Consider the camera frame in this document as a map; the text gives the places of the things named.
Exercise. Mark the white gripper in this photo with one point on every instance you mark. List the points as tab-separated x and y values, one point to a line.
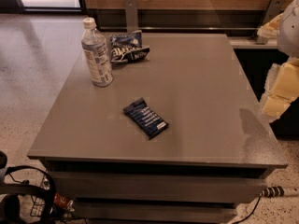
290	34

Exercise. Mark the blue rxbar blueberry bar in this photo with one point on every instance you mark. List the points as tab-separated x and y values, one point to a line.
145	118

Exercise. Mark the blue chip bag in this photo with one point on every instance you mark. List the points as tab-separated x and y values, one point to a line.
128	48

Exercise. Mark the grey drawer cabinet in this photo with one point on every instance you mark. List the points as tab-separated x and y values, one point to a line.
215	154

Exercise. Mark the clear plastic water bottle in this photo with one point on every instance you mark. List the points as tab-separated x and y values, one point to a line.
95	49

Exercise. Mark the right grey metal bracket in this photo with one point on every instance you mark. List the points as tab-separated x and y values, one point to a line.
273	9

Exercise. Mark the grey metal bracket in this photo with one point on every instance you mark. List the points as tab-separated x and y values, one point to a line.
131	15
273	9

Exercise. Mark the striped cable connector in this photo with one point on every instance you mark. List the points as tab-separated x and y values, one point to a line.
279	191

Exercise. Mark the left grey metal bracket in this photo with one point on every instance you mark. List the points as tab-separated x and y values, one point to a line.
131	15

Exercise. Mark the wire basket with can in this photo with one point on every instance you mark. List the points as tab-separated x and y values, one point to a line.
52	208

